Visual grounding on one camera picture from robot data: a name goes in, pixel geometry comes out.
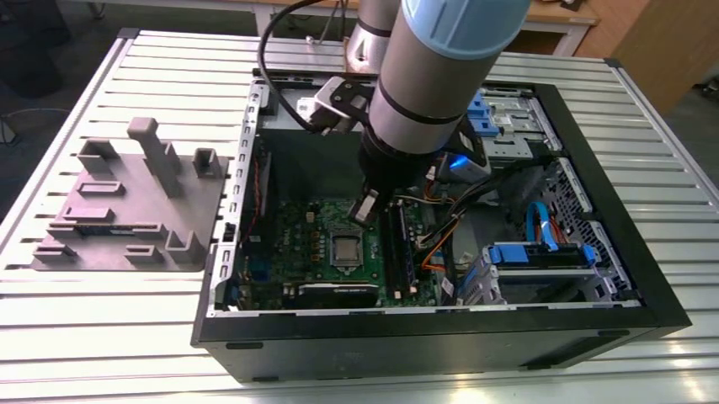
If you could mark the CPU with silver top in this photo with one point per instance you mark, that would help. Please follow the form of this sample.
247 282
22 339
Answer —
347 248

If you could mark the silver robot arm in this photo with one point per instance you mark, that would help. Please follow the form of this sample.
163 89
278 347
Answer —
427 84

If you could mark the CPU socket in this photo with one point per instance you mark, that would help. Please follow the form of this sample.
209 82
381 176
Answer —
331 269

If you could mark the grey power supply unit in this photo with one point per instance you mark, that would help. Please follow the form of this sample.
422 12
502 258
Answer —
303 164

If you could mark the black RAM slot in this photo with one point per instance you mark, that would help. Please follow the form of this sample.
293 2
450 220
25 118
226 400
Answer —
394 248
403 248
387 252
410 248

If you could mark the blue plastic drive carrier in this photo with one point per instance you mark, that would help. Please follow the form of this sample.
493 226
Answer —
486 126

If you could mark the tall metal disk bay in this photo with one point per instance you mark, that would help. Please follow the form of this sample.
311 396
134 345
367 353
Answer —
517 147

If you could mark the green motherboard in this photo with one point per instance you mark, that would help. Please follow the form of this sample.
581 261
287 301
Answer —
293 252

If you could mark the hard disk in blue carrier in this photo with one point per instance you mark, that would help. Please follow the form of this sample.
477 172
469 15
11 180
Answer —
511 254

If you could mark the black graphics card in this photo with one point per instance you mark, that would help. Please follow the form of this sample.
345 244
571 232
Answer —
337 291

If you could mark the blue motherboard connector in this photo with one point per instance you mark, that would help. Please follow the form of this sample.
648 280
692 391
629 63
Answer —
258 269

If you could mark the low metal disk bay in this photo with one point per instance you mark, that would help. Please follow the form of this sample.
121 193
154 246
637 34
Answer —
539 278

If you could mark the black PC case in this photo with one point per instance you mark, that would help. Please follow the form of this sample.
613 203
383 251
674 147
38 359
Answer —
394 349

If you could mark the grey parts rack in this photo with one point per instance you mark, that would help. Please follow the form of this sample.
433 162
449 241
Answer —
141 198

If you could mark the RAM stick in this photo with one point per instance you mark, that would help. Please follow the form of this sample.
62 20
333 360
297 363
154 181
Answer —
107 232

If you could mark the wooden cabinet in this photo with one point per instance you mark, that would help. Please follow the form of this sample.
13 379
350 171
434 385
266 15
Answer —
664 50

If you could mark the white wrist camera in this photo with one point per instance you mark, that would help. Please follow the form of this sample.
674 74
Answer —
469 170

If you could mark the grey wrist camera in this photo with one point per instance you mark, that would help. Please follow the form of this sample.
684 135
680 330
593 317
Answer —
331 109

